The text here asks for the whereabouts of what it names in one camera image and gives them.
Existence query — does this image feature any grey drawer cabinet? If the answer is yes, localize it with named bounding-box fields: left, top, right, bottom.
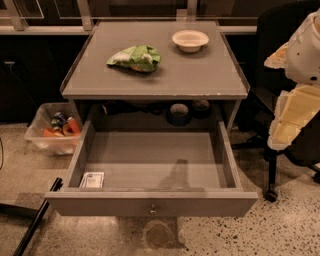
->
left=62, top=21, right=249, bottom=128

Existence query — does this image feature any green chip bag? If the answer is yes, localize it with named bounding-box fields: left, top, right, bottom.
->
left=106, top=45, right=161, bottom=73

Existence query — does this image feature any black metal leg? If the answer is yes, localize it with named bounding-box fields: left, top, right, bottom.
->
left=0, top=177, right=64, bottom=256

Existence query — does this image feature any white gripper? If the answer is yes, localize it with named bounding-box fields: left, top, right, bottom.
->
left=264, top=9, right=320, bottom=150

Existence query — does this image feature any white paper bowl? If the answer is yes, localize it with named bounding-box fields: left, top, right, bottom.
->
left=172, top=30, right=209, bottom=53

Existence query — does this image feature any white card box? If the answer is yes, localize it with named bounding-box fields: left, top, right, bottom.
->
left=79, top=172, right=104, bottom=188

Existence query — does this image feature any black office chair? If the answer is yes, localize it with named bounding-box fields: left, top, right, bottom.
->
left=236, top=0, right=320, bottom=202

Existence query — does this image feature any metal window railing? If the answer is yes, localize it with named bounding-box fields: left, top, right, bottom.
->
left=0, top=0, right=260, bottom=35

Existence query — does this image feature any round floor cover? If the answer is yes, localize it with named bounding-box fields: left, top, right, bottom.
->
left=143, top=220, right=173, bottom=249

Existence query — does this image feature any clear plastic bin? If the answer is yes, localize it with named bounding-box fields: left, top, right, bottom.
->
left=25, top=102, right=81, bottom=155

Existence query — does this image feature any black tape roll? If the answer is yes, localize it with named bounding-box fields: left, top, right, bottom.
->
left=166, top=103, right=191, bottom=126

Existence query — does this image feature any metal drawer knob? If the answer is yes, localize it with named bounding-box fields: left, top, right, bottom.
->
left=149, top=204, right=158, bottom=216

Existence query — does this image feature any grey top drawer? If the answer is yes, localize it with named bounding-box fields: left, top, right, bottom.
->
left=46, top=121, right=258, bottom=217

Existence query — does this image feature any orange can in bin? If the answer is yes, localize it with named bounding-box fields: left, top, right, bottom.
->
left=67, top=117, right=81, bottom=133

